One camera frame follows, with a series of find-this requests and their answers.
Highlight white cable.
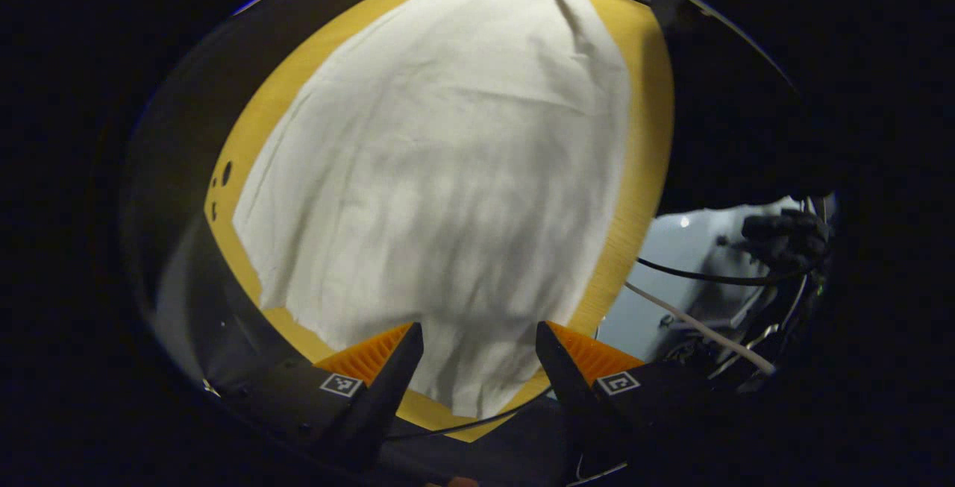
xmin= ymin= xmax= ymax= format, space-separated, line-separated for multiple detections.
xmin=623 ymin=280 xmax=777 ymax=377

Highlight dark bulky object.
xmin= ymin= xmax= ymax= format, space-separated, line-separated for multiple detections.
xmin=741 ymin=208 xmax=830 ymax=273

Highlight black cable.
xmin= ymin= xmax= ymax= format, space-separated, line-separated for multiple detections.
xmin=638 ymin=257 xmax=810 ymax=286

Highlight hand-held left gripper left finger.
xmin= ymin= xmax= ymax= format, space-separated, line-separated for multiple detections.
xmin=203 ymin=321 xmax=425 ymax=473

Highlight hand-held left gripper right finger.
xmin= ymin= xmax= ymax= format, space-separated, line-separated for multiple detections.
xmin=534 ymin=321 xmax=743 ymax=485

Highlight white jeans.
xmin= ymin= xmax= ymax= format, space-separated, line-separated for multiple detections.
xmin=233 ymin=0 xmax=633 ymax=421

